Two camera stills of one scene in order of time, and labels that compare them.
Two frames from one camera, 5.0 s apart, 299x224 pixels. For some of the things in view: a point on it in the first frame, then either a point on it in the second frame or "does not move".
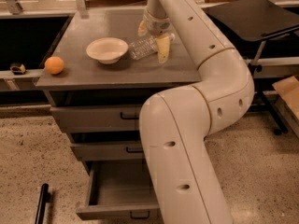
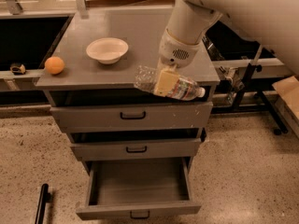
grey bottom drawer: x=120 y=190 does not move
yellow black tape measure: x=18 y=69 does not move
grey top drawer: x=99 y=118 does not move
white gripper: x=158 y=25 → x=173 y=54
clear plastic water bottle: x=145 y=47 → x=185 y=89
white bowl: x=107 y=50 does not move
